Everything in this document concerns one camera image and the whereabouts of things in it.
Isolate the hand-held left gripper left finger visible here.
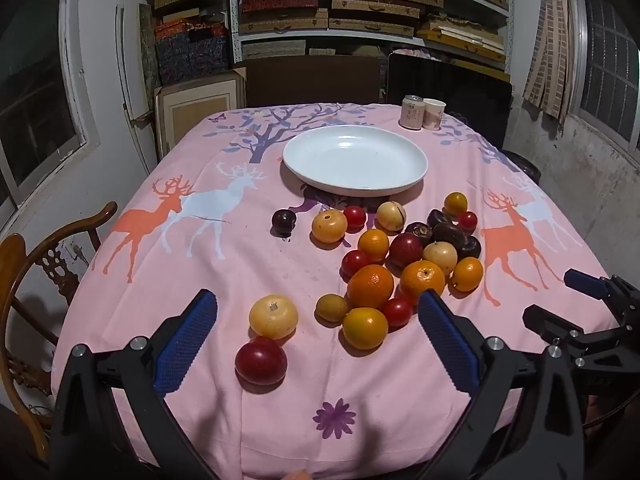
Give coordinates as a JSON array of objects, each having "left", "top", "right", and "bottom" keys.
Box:
[{"left": 50, "top": 288, "right": 221, "bottom": 480}]

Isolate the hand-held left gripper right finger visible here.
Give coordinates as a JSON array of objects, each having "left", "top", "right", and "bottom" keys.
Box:
[{"left": 417, "top": 290, "right": 586, "bottom": 480}]

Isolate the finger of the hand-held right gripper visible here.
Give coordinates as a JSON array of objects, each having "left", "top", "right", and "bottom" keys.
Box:
[
  {"left": 563, "top": 268, "right": 640, "bottom": 328},
  {"left": 522, "top": 304, "right": 587, "bottom": 357}
]

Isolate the orange mandarin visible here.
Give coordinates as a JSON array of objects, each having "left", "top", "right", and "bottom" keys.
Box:
[
  {"left": 399, "top": 260, "right": 446, "bottom": 306},
  {"left": 347, "top": 264, "right": 395, "bottom": 311}
]

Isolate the orange yellow tomato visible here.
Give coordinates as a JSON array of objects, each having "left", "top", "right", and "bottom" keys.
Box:
[{"left": 342, "top": 307, "right": 389, "bottom": 351}]

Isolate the tan round fruit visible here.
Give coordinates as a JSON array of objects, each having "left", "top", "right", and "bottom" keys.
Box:
[{"left": 315, "top": 293, "right": 350, "bottom": 324}]

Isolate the small orange tomato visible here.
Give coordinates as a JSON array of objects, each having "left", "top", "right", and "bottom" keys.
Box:
[{"left": 444, "top": 191, "right": 469, "bottom": 217}]

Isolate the pale yellow marked fruit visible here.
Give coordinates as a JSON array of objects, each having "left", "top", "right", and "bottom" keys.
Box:
[{"left": 375, "top": 201, "right": 404, "bottom": 233}]

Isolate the white oval plate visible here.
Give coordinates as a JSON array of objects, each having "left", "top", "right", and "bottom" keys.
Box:
[{"left": 282, "top": 125, "right": 429, "bottom": 198}]

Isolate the pink deer printed tablecloth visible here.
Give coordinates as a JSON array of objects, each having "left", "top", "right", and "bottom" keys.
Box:
[{"left": 50, "top": 102, "right": 617, "bottom": 480}]

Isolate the yellow round fruit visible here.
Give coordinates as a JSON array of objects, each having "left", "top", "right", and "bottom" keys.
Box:
[
  {"left": 311, "top": 208, "right": 348, "bottom": 245},
  {"left": 248, "top": 294, "right": 299, "bottom": 340}
]

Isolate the red tomato hidden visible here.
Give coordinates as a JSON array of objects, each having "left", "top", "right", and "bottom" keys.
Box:
[{"left": 388, "top": 232, "right": 424, "bottom": 270}]

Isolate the black stool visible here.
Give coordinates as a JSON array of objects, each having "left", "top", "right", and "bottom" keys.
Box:
[{"left": 501, "top": 149, "right": 542, "bottom": 184}]

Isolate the dark purple plum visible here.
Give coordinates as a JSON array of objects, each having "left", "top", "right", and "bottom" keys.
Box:
[{"left": 271, "top": 209, "right": 297, "bottom": 236}]

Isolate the carved wooden chair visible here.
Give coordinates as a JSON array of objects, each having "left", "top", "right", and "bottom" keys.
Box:
[{"left": 0, "top": 201, "right": 119, "bottom": 461}]

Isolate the barred window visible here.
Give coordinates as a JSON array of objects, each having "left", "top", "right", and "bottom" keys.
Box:
[{"left": 570, "top": 0, "right": 640, "bottom": 147}]

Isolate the paper cup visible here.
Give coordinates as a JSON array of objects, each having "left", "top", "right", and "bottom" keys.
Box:
[{"left": 422, "top": 98, "right": 447, "bottom": 131}]

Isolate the framed picture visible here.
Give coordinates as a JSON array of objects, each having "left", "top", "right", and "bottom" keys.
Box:
[{"left": 154, "top": 67, "right": 248, "bottom": 158}]

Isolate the bamboo blind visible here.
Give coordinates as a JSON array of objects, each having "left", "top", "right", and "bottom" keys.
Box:
[{"left": 521, "top": 0, "right": 577, "bottom": 126}]

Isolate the black board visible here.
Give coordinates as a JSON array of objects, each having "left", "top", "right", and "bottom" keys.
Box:
[{"left": 386, "top": 52, "right": 514, "bottom": 151}]

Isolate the brown cardboard sheet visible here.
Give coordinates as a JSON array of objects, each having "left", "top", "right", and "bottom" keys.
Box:
[{"left": 245, "top": 55, "right": 390, "bottom": 109}]

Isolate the sliding glass window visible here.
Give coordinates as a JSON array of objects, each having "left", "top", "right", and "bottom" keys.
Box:
[{"left": 0, "top": 0, "right": 102, "bottom": 218}]

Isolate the pile of patterned boxes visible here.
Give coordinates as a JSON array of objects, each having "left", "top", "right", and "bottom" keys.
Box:
[{"left": 145, "top": 0, "right": 232, "bottom": 87}]

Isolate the white metal shelf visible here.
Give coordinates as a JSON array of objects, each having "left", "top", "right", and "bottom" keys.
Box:
[{"left": 227, "top": 0, "right": 516, "bottom": 77}]

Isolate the stack of boxes on shelf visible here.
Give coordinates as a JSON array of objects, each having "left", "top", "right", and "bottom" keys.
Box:
[{"left": 237, "top": 0, "right": 511, "bottom": 61}]

